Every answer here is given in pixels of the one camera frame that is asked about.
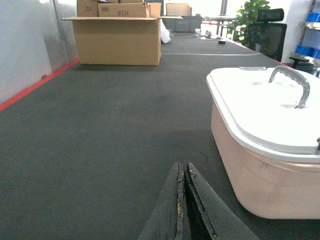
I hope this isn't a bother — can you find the large cardboard box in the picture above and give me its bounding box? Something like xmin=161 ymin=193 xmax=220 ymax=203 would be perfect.
xmin=64 ymin=16 xmax=172 ymax=66

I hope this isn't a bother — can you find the white box lid with handle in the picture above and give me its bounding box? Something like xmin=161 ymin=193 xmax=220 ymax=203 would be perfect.
xmin=206 ymin=67 xmax=320 ymax=164

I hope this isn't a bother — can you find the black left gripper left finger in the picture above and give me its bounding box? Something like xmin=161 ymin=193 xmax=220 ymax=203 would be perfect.
xmin=138 ymin=162 xmax=186 ymax=240

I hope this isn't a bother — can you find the small blue bin right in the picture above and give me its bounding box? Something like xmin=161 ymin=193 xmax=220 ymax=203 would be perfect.
xmin=295 ymin=44 xmax=320 ymax=59

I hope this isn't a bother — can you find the silver metal partition panel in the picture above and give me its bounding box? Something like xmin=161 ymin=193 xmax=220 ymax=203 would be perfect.
xmin=0 ymin=0 xmax=78 ymax=103

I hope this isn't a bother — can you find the grey plastic bin far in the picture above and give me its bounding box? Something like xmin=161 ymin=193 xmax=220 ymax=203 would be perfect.
xmin=162 ymin=16 xmax=203 ymax=33

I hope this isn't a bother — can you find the black table mat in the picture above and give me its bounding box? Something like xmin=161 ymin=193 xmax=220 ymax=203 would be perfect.
xmin=0 ymin=33 xmax=320 ymax=240

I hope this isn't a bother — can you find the pink plastic storage box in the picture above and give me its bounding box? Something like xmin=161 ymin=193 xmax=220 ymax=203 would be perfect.
xmin=211 ymin=104 xmax=320 ymax=219

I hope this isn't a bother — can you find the green potted plant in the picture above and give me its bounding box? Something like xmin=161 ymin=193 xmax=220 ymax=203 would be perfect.
xmin=227 ymin=0 xmax=271 ymax=48

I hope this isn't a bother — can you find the black mesh chair right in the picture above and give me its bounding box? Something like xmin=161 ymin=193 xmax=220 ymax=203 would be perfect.
xmin=248 ymin=8 xmax=287 ymax=62

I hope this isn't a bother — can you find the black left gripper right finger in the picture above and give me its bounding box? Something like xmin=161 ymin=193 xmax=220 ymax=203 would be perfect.
xmin=184 ymin=162 xmax=258 ymax=240

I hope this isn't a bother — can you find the small cardboard box on top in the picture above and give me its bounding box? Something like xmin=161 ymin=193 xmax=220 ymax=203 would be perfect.
xmin=98 ymin=2 xmax=162 ymax=18

